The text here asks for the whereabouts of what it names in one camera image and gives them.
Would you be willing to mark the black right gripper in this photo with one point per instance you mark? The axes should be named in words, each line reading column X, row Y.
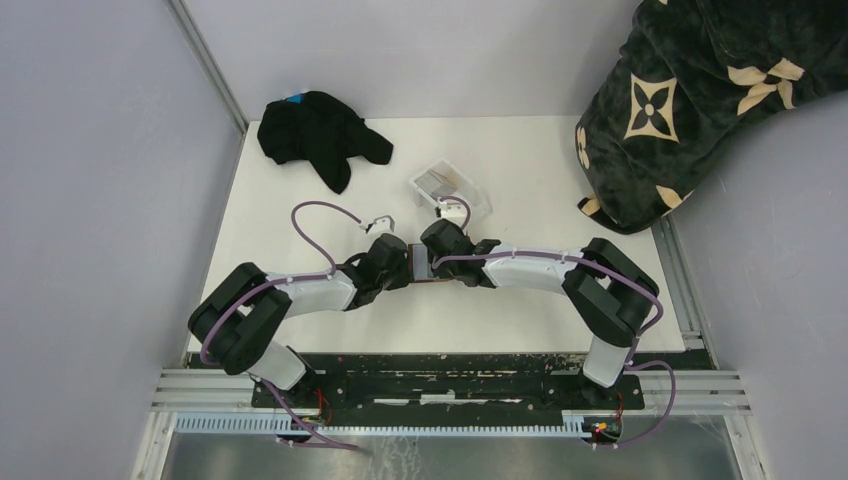
column 441, row 271

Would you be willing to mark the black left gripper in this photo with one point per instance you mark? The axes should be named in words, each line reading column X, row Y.
column 403, row 280

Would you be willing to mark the brown leather card holder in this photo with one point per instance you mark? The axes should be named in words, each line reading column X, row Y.
column 420, row 265

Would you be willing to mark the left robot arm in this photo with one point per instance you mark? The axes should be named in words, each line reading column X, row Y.
column 237, row 322

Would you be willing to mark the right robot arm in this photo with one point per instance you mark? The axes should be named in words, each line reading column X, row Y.
column 615, row 298

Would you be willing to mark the stack of white cards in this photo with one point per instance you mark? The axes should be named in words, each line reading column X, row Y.
column 436, row 183

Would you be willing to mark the clear acrylic card box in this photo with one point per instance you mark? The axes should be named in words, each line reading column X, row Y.
column 468, row 192

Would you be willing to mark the black cloth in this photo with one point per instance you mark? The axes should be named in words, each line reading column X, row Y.
column 321, row 130

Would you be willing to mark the black patterned blanket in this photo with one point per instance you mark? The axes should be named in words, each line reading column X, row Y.
column 689, row 76

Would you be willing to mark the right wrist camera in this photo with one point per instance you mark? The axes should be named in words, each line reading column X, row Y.
column 454, row 212

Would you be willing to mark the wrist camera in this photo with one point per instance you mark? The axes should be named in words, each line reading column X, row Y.
column 454, row 212
column 384, row 224

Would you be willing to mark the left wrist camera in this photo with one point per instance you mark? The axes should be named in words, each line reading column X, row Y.
column 384, row 224

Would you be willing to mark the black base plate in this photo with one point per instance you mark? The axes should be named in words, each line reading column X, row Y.
column 454, row 390

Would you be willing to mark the aluminium rail frame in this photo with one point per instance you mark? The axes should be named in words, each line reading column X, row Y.
column 647, row 400

